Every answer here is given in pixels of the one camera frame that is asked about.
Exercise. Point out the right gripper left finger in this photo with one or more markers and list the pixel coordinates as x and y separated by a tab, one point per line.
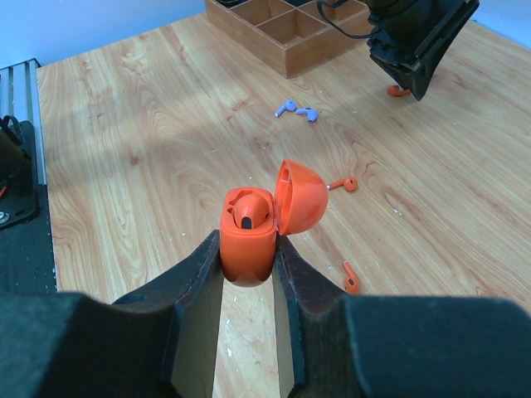
159	340

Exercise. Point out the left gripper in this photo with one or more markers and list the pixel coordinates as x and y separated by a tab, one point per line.
415	29

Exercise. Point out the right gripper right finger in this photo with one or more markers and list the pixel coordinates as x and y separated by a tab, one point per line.
334	344

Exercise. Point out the orange earbud charging case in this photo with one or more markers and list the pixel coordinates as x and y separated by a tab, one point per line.
297	204

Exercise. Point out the orange earbud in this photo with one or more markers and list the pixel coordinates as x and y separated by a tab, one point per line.
350	184
351	281
250	211
397	91

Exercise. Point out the purple earbud centre right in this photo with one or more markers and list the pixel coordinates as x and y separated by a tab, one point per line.
310	114

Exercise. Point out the purple earbud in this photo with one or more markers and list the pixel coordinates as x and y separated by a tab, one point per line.
310	114
288	106

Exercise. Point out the wooden compartment tray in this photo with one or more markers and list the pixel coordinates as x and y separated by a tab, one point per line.
291	37

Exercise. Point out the purple earbud centre left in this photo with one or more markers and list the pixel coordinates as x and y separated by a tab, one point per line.
288	106

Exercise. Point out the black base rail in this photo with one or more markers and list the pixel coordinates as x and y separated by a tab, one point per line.
27	255

